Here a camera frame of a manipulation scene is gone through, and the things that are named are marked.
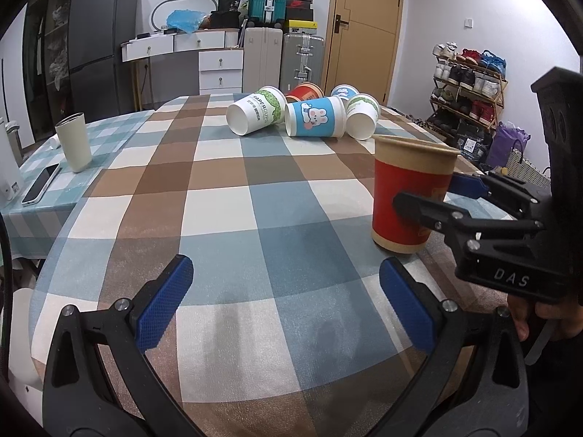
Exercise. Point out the red and tan paper cup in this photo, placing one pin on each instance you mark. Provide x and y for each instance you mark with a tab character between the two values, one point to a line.
391	175
305	92

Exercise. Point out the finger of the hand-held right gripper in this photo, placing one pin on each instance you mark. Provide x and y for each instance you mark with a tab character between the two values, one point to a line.
455	221
464	184

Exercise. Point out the dark shoe box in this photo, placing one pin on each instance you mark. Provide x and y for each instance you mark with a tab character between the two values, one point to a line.
299	14

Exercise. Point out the white paper cup green print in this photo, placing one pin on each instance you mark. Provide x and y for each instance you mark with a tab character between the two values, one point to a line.
362	118
255	111

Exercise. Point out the dark display cabinet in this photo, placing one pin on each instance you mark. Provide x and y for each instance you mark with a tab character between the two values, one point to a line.
48	54

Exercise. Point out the blue paper cup bunny print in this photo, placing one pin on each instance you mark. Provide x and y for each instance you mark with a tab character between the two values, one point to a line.
314	118
345	92

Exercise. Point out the beige suitcase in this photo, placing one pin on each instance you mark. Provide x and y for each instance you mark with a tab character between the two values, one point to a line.
262	59

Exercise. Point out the cream tumbler with dark rim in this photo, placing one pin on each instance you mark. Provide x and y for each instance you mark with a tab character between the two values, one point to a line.
75	145

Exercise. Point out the wooden door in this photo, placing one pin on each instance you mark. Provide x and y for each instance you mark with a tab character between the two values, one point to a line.
364	32

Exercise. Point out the oval mirror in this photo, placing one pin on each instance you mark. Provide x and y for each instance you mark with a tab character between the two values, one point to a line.
157	13

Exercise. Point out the yellow shoe box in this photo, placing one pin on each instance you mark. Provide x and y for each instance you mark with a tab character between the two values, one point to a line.
300	26

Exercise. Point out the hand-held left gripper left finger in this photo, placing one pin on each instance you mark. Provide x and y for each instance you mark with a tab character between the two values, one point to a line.
164	302

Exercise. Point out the blue plastic bag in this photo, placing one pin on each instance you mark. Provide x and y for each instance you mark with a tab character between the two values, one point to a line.
184	20

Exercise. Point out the white dresser with drawers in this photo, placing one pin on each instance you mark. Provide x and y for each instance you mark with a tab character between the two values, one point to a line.
214	61

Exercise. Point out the dark grey refrigerator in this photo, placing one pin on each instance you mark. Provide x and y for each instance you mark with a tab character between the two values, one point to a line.
100	45

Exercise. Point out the wooden shoe rack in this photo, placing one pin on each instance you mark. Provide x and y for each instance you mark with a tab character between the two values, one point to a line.
500	95

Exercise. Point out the red shoe box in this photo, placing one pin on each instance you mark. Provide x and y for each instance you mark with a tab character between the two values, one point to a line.
299	4

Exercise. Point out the brown blue checked tablecloth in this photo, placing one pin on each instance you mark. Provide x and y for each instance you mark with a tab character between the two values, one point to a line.
255	236

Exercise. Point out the white chair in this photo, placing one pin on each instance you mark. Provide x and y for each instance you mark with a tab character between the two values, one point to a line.
22	337

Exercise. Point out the white smartphone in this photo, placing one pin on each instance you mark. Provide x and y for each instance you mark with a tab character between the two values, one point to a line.
41	184

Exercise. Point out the black printed bag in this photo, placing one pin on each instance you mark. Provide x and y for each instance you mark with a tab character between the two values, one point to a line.
471	141

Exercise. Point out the white woven basket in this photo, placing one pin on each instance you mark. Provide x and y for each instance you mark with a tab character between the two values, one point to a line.
524	168

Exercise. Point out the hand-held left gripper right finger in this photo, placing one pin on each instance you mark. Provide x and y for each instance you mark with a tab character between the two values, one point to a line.
407	307

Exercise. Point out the teal checked tablecloth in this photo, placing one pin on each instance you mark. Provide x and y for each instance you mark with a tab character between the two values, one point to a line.
41	223

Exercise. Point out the white appliance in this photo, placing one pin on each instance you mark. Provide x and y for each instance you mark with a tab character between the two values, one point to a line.
8	168

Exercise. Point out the purple bag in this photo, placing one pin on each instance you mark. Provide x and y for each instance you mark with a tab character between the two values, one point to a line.
508	143

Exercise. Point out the person's right hand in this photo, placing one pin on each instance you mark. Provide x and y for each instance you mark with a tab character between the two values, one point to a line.
519	316

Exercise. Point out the rows of assorted shoes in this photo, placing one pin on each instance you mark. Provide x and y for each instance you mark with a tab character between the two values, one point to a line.
469	79

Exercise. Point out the silver suitcase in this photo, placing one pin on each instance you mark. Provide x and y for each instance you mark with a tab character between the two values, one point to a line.
300	61

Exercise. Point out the small white cap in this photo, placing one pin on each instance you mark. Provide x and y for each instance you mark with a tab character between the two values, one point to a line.
55	142

